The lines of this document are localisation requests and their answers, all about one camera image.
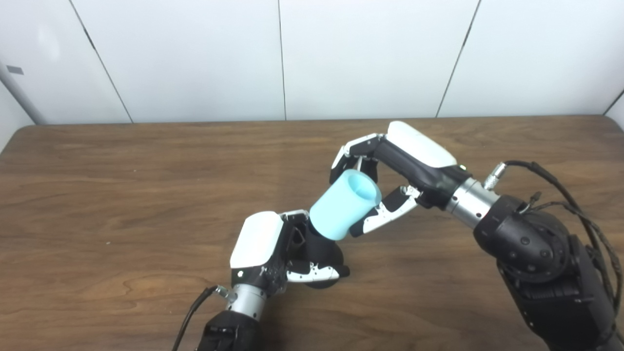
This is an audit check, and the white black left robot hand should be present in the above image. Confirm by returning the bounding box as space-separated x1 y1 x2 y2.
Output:
229 210 351 298

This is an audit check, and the light blue cylinder cup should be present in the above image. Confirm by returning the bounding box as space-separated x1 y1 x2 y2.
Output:
309 169 382 241

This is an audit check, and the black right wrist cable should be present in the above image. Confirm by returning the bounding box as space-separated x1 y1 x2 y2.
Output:
483 160 624 312

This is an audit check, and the black flared nozzle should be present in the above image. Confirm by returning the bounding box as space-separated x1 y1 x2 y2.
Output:
292 217 351 289

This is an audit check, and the grey wall corner strip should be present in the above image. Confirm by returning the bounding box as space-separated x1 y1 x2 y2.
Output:
0 61 47 125

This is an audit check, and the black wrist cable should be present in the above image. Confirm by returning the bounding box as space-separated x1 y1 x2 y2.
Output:
483 160 624 312
172 285 231 351

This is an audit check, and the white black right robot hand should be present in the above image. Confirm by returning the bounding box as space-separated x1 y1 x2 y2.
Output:
330 120 472 238

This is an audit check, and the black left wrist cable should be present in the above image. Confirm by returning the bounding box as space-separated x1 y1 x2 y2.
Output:
172 285 231 351

